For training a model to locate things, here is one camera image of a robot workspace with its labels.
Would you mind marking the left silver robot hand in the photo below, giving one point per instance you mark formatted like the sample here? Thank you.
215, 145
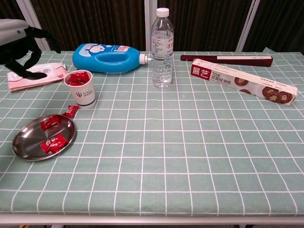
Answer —
12, 31

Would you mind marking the metal bowl of red candies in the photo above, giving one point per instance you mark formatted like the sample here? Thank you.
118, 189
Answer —
28, 140

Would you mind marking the white paper cup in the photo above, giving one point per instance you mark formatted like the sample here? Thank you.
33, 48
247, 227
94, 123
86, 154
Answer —
82, 95

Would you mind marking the dark brown curtain panel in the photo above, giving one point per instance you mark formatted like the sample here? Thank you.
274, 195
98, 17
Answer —
202, 23
9, 9
95, 23
280, 23

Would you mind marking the pink wet wipes pack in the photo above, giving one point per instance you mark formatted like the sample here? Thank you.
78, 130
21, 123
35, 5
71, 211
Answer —
16, 84

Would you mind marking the blue detergent bottle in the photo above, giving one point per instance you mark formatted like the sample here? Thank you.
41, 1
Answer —
83, 61

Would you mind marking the clear water bottle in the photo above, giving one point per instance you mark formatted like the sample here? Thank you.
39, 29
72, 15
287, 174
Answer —
162, 71

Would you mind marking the green checked tablecloth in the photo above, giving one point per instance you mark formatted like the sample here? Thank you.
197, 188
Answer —
166, 142

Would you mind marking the dark red long case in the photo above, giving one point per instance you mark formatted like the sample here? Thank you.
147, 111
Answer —
202, 58

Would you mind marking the baking paper box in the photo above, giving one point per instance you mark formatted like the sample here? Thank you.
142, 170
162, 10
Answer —
225, 76

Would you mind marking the white partition frame post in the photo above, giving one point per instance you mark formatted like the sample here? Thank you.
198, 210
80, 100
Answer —
28, 12
147, 23
248, 23

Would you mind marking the white metal table frame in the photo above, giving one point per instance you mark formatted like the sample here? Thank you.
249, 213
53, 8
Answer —
152, 219

